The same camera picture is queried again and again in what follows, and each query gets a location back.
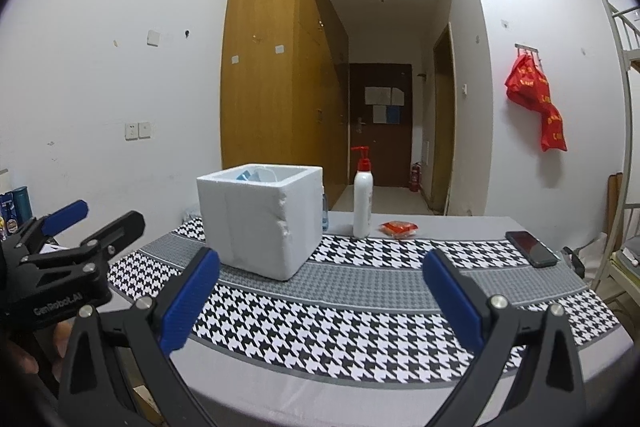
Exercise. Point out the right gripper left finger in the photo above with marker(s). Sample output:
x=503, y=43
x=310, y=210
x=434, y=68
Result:
x=95, y=389

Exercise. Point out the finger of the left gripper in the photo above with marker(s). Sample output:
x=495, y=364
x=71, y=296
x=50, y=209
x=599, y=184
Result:
x=110, y=234
x=31, y=237

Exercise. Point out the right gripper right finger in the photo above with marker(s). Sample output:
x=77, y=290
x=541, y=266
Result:
x=547, y=390

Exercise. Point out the blue face mask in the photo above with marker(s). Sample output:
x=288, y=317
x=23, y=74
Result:
x=258, y=174

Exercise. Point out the person's left hand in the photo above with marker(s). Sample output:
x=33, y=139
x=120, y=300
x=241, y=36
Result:
x=24, y=349

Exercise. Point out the metal bunk bed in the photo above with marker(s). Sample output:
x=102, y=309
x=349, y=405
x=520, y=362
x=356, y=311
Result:
x=615, y=277

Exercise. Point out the black smartphone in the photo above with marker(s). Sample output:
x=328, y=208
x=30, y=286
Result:
x=536, y=253

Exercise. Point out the white styrofoam box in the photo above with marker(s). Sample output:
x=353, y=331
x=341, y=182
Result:
x=269, y=229

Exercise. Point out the houndstooth table mat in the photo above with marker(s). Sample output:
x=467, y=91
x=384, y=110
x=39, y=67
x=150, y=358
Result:
x=358, y=311

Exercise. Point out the blue spray bottle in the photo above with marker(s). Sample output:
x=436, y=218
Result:
x=325, y=213

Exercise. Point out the red snack packet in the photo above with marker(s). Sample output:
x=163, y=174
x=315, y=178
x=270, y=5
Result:
x=398, y=229

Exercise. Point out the red fire extinguisher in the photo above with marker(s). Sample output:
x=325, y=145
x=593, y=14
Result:
x=416, y=177

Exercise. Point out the wooden wardrobe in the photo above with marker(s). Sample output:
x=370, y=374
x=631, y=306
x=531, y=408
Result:
x=284, y=87

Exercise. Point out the white pump lotion bottle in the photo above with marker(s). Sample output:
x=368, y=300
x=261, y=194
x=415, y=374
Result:
x=363, y=191

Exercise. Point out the red hanging bags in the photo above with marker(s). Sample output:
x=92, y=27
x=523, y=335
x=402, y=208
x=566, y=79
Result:
x=528, y=87

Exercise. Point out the dark brown entrance door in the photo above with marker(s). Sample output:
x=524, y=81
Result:
x=381, y=118

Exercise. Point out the white wall socket pair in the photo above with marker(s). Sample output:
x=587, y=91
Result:
x=138, y=131

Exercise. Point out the white wall switch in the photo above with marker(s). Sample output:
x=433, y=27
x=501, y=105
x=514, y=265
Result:
x=153, y=38

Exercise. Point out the wall hook rack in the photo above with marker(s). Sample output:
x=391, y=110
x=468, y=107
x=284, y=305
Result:
x=531, y=50

